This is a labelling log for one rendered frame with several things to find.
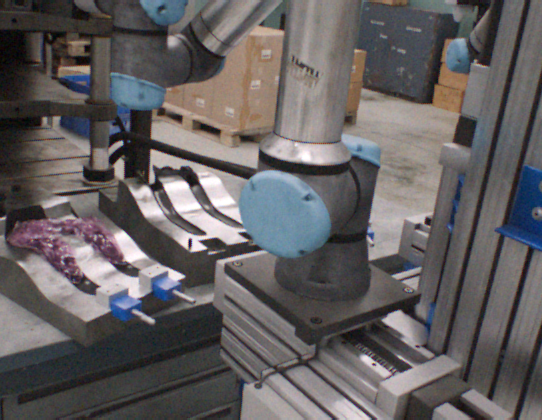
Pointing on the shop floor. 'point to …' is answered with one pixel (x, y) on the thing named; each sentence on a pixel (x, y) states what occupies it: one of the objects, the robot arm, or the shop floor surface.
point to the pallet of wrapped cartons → (233, 93)
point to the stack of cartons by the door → (449, 87)
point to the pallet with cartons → (355, 87)
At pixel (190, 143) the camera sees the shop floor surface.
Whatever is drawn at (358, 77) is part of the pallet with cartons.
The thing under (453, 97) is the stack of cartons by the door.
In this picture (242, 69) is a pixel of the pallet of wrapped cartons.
